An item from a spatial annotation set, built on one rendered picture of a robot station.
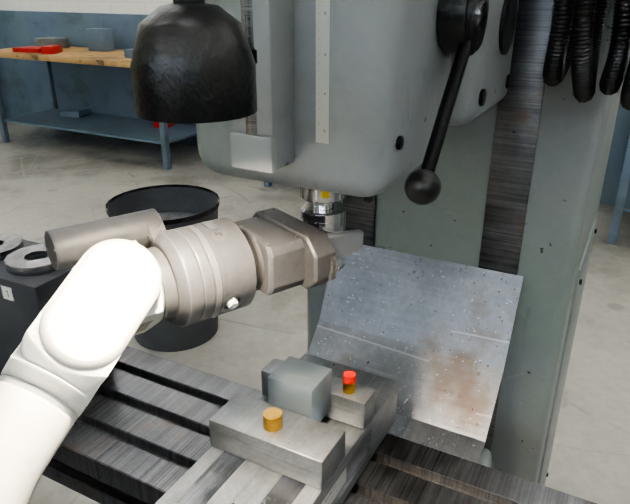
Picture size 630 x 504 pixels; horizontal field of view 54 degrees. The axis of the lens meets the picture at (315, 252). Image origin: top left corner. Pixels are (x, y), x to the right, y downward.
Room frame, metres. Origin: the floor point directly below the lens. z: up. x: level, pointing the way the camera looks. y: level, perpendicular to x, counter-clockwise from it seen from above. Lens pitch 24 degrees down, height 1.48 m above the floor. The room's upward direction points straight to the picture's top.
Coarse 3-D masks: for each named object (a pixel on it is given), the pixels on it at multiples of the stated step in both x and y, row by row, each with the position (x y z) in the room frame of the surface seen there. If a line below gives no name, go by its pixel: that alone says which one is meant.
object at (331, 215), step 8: (304, 208) 0.60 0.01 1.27; (312, 208) 0.60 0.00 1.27; (336, 208) 0.60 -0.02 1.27; (344, 208) 0.60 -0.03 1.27; (304, 216) 0.59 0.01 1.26; (312, 216) 0.58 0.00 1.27; (320, 216) 0.58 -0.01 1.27; (328, 216) 0.58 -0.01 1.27; (336, 216) 0.58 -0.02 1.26; (344, 216) 0.59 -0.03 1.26
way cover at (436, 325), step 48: (336, 288) 0.96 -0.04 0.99; (384, 288) 0.93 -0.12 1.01; (432, 288) 0.89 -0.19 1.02; (480, 288) 0.87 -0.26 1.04; (336, 336) 0.91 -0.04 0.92; (384, 336) 0.89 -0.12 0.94; (432, 336) 0.86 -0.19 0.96; (480, 336) 0.83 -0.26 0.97; (432, 384) 0.81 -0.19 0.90; (480, 384) 0.79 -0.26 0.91; (432, 432) 0.75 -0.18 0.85; (480, 432) 0.73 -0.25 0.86
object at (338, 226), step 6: (306, 222) 0.59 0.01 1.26; (312, 222) 0.58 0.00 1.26; (336, 222) 0.58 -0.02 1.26; (342, 222) 0.59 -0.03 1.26; (318, 228) 0.58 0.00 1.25; (324, 228) 0.58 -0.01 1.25; (330, 228) 0.58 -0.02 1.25; (336, 228) 0.58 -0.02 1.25; (342, 228) 0.59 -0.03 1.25; (342, 258) 0.59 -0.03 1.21; (336, 264) 0.58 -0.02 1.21; (342, 264) 0.59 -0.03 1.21; (336, 270) 0.58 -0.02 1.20
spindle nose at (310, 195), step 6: (300, 192) 0.60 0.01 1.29; (306, 192) 0.59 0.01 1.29; (312, 192) 0.58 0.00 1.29; (318, 192) 0.58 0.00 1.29; (330, 192) 0.58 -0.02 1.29; (306, 198) 0.59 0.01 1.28; (312, 198) 0.58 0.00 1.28; (318, 198) 0.58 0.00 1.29; (324, 198) 0.58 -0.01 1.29; (330, 198) 0.58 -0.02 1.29; (336, 198) 0.58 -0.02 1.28; (342, 198) 0.59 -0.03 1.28
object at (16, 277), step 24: (0, 240) 0.90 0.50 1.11; (24, 240) 0.93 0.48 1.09; (0, 264) 0.84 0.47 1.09; (24, 264) 0.81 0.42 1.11; (48, 264) 0.81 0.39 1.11; (0, 288) 0.79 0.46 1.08; (24, 288) 0.77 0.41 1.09; (48, 288) 0.78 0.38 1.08; (0, 312) 0.80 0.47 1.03; (24, 312) 0.77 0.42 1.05; (0, 336) 0.80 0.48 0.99; (0, 360) 0.81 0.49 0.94
